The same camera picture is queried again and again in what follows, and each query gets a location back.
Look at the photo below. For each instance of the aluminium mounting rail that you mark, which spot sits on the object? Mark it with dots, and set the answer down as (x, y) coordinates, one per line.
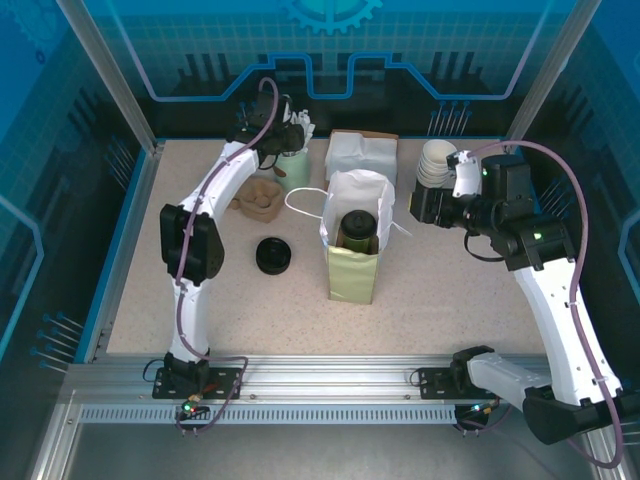
(325, 375)

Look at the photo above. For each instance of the green straw holder mug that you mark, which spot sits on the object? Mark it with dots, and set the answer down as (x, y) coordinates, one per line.
(297, 172)

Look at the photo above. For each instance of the brown cardboard cup carrier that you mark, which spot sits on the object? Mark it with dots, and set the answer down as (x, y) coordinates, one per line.
(260, 202)

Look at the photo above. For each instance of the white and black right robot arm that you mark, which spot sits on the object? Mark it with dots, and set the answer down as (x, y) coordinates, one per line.
(545, 310)

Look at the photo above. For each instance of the white napkins on brown box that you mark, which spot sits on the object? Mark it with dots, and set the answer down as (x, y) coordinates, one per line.
(387, 136)

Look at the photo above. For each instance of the small connector with lights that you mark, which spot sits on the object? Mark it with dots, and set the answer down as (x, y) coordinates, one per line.
(192, 407)
(475, 410)

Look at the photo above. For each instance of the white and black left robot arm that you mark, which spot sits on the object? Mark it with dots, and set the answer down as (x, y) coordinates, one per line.
(220, 180)

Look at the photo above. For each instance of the green paper coffee cup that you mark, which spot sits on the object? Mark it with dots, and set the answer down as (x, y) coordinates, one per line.
(356, 244)

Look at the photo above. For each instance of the stack of white paper cups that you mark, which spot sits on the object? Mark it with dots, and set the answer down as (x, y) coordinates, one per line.
(435, 155)

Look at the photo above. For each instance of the white and green paper bag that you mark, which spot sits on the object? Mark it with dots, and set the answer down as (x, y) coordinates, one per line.
(350, 280)

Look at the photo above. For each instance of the white wrapped straw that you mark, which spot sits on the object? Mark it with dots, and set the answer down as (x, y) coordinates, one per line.
(301, 118)
(310, 135)

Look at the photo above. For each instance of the black plastic cup lid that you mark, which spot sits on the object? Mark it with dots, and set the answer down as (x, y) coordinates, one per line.
(358, 224)

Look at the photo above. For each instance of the aluminium frame post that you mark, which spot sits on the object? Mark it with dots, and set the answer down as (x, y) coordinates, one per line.
(111, 75)
(550, 75)

